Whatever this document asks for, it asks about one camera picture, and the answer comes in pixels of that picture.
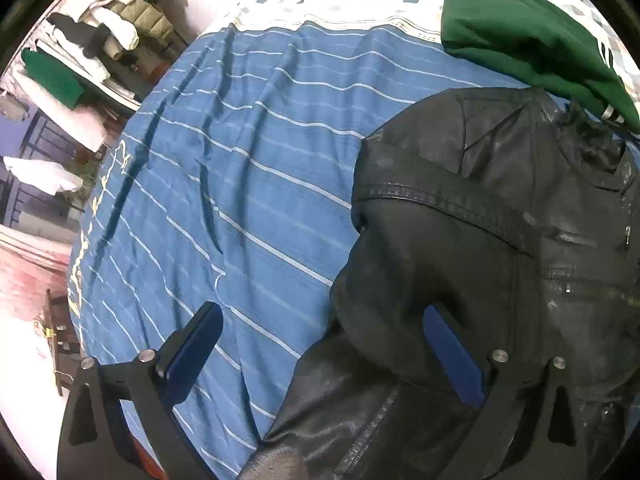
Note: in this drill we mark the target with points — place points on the clothes rack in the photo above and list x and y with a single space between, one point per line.
95 85

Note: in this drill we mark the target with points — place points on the olive puffer jacket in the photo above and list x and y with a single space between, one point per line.
141 16

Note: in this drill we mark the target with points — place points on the blue striped bed sheet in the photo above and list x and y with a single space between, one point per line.
225 200

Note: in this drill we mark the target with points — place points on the green sweatshirt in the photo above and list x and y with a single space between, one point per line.
520 35

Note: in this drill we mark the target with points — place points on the wooden stool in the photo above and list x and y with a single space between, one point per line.
57 340

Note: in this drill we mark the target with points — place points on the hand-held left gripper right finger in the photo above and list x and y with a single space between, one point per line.
452 350

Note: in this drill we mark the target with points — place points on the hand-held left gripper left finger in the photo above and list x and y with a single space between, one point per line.
189 355

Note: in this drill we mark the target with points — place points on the green hanging garment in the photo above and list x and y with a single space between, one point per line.
50 77

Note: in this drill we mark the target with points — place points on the black leather jacket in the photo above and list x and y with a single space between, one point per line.
450 270

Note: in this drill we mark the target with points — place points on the white cloth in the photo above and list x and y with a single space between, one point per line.
117 27

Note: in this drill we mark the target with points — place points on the white hanging garment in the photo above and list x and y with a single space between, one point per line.
42 175

